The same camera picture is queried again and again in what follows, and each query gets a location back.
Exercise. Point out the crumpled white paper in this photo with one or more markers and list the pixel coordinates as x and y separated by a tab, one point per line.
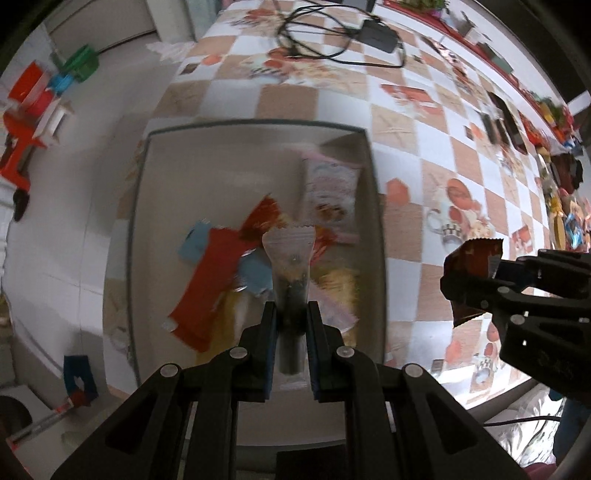
171	50

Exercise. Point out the white plastic toy piece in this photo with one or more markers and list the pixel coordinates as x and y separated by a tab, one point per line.
55	120

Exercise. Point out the pink white snack packet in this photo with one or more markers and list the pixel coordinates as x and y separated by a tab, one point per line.
330	194

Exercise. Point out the dark snack packets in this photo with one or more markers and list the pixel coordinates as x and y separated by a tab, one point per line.
503	124

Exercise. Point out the light blue snack packet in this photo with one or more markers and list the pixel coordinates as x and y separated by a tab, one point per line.
194	244
254	274

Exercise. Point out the blue plastic toy piece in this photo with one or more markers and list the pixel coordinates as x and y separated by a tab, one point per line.
62	84

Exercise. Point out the red plastic toy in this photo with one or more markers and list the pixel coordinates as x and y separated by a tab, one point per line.
21	134

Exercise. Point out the red long snack packet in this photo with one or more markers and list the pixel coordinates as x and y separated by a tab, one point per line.
207	286

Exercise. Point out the clear rectangular container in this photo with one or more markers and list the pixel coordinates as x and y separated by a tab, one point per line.
184	175

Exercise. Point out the blue and red clamp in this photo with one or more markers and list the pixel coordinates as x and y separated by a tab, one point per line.
81	378

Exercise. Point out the pile of colourful snack packets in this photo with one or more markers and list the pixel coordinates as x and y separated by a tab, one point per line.
568	221

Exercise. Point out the clear packet with dark snack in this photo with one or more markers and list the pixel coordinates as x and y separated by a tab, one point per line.
291	277

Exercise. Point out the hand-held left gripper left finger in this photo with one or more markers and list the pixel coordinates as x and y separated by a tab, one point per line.
270	350

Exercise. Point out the orange red foil packet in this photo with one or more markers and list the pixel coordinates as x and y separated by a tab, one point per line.
261	219

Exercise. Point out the pale pink snack packet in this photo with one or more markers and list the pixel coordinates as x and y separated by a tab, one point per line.
332	316

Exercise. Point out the brown snack packet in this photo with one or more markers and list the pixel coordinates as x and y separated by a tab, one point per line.
475	256

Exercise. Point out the red white marker pen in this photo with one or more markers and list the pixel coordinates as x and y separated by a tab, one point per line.
41	422

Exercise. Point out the dark bag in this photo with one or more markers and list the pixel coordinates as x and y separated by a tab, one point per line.
568	170

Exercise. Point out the black power adapter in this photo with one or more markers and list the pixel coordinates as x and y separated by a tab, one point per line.
378	33

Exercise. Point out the green plastic toy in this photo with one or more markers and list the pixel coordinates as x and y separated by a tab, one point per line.
81	62

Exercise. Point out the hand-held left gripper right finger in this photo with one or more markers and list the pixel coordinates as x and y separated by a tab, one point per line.
314	350

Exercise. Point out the checkered printed tablecloth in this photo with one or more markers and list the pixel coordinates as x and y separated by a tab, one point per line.
286	99

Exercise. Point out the blue trousers leg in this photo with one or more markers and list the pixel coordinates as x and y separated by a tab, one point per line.
572	429

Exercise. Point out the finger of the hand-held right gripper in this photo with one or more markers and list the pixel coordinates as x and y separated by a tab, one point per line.
554	272
475	290

